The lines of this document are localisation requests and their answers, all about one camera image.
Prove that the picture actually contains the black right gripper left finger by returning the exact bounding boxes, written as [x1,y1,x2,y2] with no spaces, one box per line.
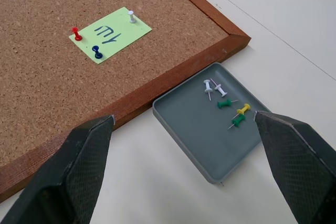
[0,114,116,224]

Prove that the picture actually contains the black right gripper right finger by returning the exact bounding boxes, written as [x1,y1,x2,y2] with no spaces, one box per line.
[253,110,336,224]

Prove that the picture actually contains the green push pin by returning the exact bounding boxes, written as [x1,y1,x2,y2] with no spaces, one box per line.
[227,114,247,131]
[217,99,238,110]

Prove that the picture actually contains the yellow push pin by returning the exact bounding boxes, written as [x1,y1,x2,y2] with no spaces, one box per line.
[232,103,251,119]

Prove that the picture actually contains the wood-framed cork board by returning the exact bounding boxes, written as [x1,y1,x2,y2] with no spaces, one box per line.
[0,0,252,204]

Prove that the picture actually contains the white push pin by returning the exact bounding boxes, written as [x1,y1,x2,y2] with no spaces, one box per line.
[127,10,138,24]
[203,79,213,101]
[211,78,228,98]

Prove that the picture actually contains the dark blue push pin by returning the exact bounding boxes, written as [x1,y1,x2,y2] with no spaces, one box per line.
[91,45,103,59]

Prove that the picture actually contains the red push pin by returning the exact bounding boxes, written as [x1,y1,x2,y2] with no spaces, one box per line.
[71,26,83,41]

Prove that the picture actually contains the light green paper note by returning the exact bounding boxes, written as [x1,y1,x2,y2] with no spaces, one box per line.
[68,7,153,66]

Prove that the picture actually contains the grey plastic tray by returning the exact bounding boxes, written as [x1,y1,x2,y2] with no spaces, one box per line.
[152,62,271,184]

